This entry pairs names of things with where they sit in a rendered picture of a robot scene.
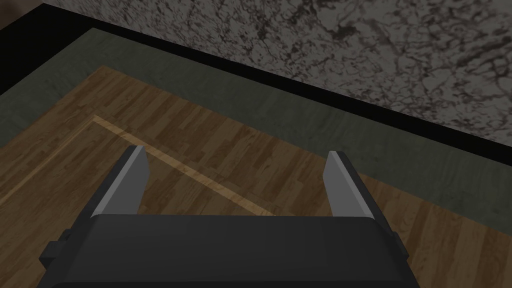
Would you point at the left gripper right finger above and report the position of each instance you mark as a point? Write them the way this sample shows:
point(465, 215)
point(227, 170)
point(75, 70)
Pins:
point(347, 188)

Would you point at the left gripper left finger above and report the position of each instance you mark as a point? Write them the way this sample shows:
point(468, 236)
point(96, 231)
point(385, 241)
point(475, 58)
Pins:
point(127, 184)

